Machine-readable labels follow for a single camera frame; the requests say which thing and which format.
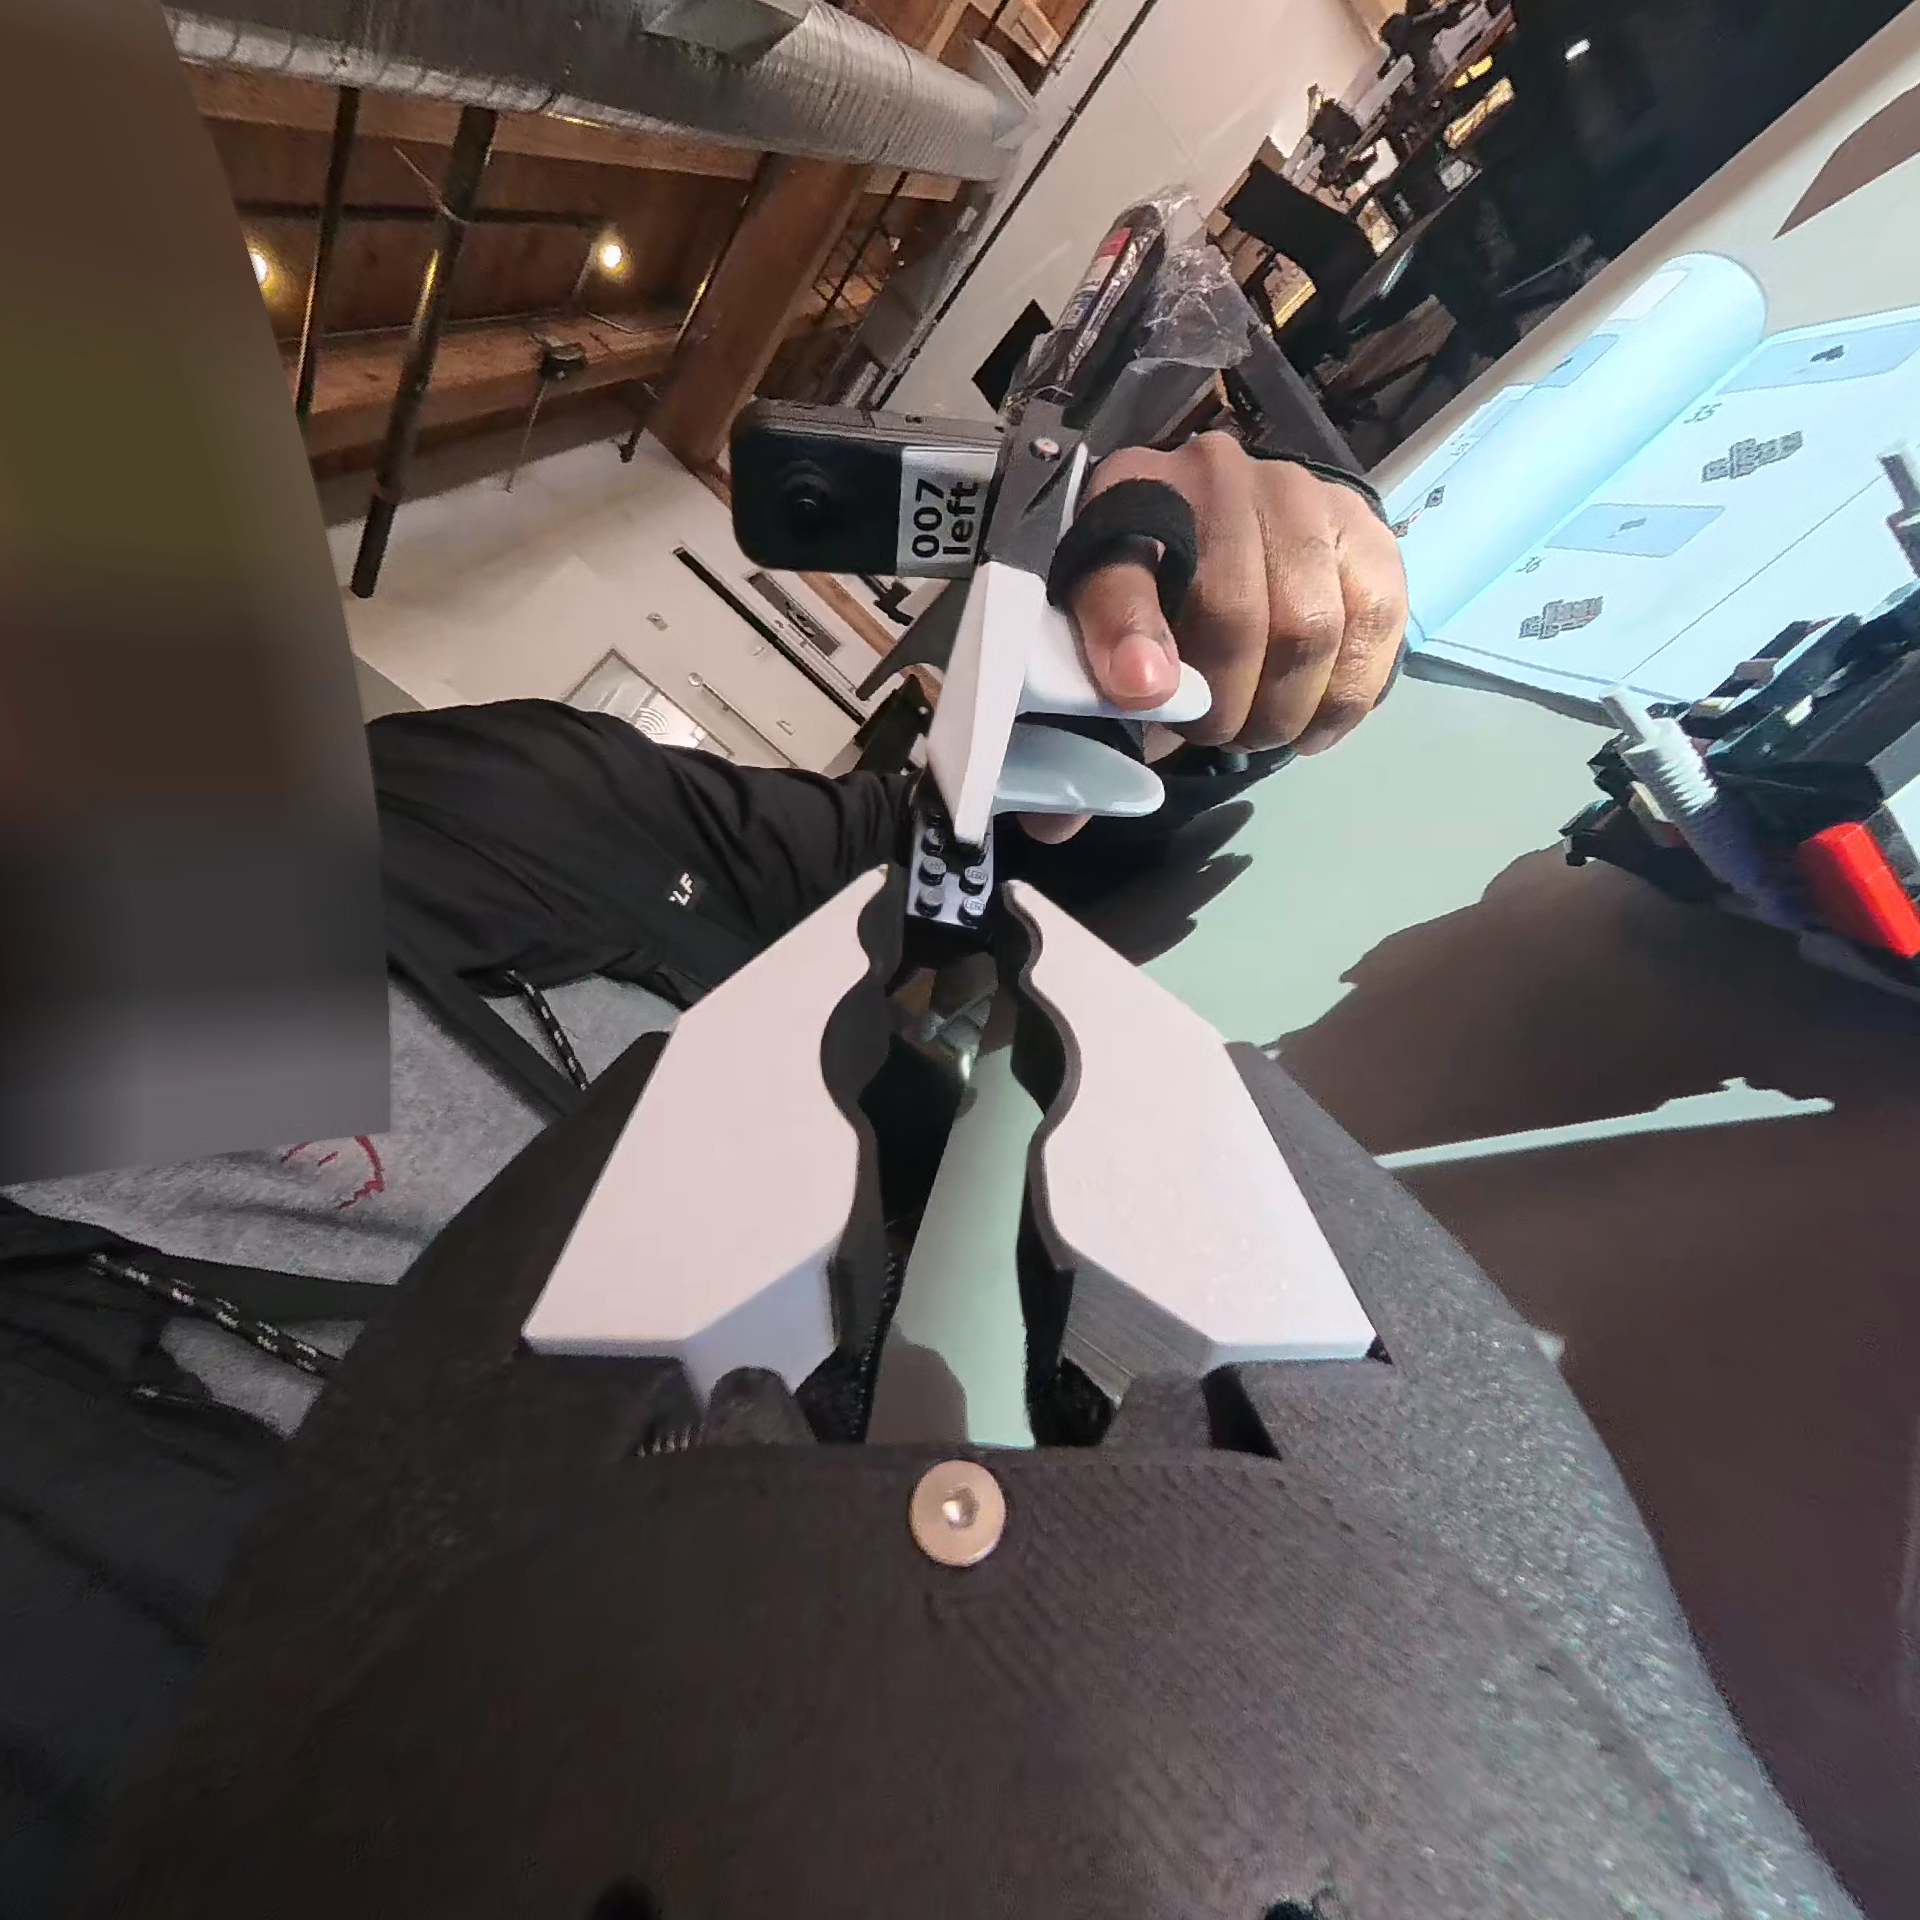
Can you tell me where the black jacket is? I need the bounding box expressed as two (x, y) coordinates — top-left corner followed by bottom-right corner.
(0, 1199), (394, 1920)

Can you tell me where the silver ventilation duct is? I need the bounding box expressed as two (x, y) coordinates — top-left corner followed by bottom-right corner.
(160, 0), (1036, 190)

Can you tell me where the person's left forearm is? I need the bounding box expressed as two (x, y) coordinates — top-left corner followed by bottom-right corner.
(367, 695), (1277, 1008)

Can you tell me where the black white drawstring cord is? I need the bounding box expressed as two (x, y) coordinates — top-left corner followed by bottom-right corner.
(90, 1253), (341, 1374)
(501, 973), (594, 1093)

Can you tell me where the black studded brick plate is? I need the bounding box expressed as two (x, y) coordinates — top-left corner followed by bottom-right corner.
(904, 810), (1006, 962)

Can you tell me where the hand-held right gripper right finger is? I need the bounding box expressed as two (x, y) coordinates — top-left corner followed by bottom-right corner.
(994, 872), (1381, 1374)

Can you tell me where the person's left hand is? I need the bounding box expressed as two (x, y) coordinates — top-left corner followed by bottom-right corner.
(1054, 426), (1410, 759)

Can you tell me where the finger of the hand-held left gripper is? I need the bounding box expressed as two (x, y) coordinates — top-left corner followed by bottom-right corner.
(998, 720), (1168, 819)
(923, 567), (1217, 832)

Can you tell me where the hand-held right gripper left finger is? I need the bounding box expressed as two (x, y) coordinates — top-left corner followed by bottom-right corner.
(522, 864), (904, 1394)

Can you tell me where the grey hoodie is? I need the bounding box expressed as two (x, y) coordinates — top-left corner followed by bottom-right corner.
(0, 959), (661, 1442)

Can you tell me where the light blue instruction booklet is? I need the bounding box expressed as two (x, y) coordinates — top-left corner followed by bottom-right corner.
(1380, 253), (1920, 727)

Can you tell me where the black plastic-wrapped item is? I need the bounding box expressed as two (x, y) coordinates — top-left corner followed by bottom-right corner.
(1033, 195), (1263, 437)

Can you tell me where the toy brick truck model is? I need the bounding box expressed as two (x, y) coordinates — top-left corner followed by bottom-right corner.
(1559, 450), (1920, 983)

